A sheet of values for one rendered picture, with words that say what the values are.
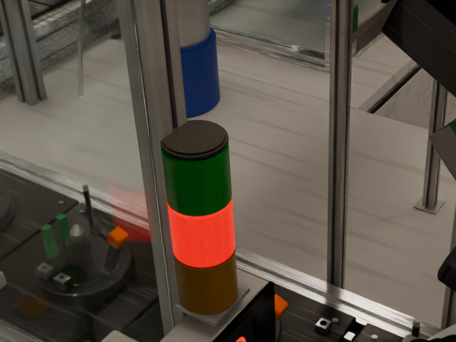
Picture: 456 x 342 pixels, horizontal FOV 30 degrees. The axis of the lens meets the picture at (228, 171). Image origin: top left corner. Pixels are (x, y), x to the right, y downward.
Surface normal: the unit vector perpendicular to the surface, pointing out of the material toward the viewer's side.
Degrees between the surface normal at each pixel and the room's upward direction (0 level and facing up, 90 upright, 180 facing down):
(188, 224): 90
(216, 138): 0
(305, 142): 0
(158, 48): 90
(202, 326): 0
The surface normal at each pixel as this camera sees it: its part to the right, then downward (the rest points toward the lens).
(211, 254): 0.26, 0.53
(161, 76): 0.81, 0.29
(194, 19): 0.58, 0.43
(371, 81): -0.05, -0.83
